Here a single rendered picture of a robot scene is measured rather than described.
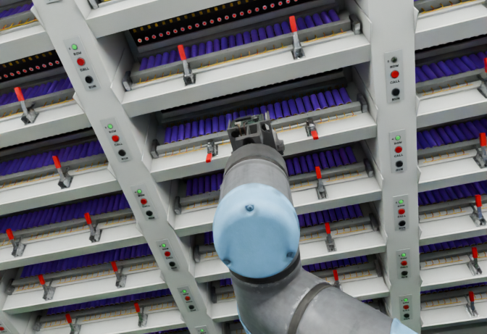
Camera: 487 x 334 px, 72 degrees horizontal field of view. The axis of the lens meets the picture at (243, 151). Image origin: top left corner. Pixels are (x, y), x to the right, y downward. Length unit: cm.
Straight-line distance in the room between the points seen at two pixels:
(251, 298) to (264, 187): 14
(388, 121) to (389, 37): 20
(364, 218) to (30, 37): 102
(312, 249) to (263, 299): 71
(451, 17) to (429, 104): 20
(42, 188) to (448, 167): 114
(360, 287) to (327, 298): 87
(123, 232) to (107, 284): 24
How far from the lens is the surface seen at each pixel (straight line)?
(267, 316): 42
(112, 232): 114
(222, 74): 83
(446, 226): 119
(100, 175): 103
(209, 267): 116
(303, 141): 88
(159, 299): 138
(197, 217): 103
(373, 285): 128
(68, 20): 89
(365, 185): 101
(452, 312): 149
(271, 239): 35
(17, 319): 159
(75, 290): 137
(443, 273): 133
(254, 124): 53
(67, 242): 123
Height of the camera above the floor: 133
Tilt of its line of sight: 25 degrees down
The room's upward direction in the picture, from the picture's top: 15 degrees counter-clockwise
